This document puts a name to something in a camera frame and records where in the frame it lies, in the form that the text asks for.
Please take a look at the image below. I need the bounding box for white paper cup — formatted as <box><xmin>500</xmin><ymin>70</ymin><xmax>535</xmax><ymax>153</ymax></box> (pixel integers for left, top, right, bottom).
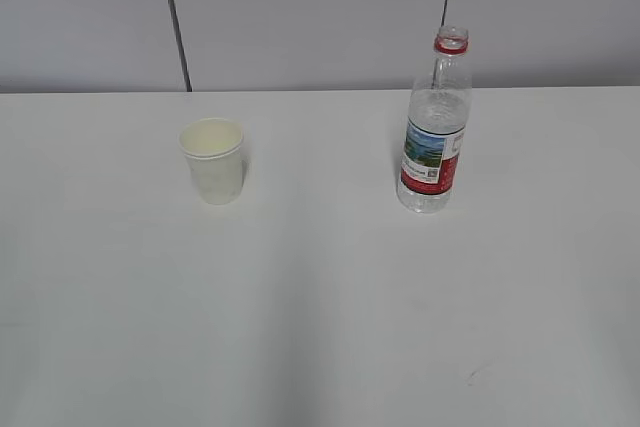
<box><xmin>179</xmin><ymin>118</ymin><xmax>244</xmax><ymax>205</ymax></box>

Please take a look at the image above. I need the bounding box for clear plastic water bottle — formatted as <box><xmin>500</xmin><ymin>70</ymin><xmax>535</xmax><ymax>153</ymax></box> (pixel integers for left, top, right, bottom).
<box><xmin>396</xmin><ymin>25</ymin><xmax>472</xmax><ymax>213</ymax></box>

